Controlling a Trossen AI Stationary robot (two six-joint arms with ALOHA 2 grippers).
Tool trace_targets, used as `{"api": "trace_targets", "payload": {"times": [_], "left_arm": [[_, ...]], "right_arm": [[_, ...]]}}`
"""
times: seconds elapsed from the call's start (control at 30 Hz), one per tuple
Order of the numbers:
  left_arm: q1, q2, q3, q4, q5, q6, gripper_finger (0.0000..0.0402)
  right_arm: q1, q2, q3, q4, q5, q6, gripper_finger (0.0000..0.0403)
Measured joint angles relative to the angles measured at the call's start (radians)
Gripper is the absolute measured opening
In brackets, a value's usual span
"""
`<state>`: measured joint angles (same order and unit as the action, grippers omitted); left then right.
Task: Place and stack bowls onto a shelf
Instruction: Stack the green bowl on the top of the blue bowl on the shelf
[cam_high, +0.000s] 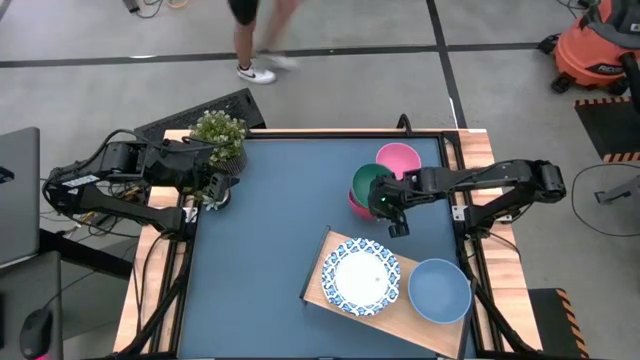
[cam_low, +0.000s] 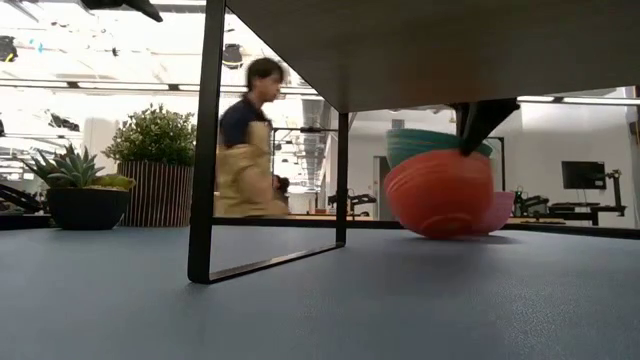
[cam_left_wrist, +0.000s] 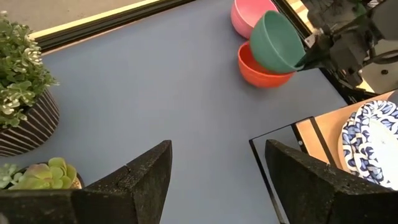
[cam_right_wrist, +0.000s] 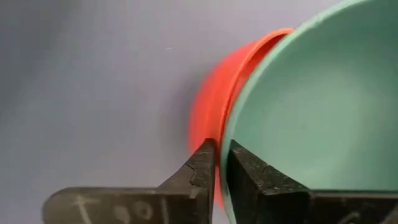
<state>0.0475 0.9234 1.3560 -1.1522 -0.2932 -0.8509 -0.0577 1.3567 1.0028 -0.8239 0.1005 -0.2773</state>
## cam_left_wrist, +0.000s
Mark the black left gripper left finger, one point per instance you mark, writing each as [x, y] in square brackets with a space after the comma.
[133, 186]

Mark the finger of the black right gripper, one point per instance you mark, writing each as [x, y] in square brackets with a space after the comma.
[320, 57]
[321, 35]

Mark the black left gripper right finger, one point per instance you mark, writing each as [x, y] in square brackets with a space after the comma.
[311, 193]

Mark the green bowl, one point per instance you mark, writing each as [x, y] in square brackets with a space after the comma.
[273, 43]

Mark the blue patterned white plate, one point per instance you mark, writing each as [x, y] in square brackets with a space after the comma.
[346, 146]
[384, 146]

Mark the pink bowl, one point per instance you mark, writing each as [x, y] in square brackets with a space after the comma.
[248, 15]

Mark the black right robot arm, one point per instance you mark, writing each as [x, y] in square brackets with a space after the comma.
[385, 18]

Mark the orange bowl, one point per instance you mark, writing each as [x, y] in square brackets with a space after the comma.
[258, 74]

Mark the small succulent in pot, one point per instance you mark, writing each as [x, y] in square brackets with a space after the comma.
[46, 175]

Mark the blue table mat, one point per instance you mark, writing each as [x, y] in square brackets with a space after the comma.
[155, 93]

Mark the flowering plant in striped pot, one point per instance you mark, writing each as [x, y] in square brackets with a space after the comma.
[18, 93]

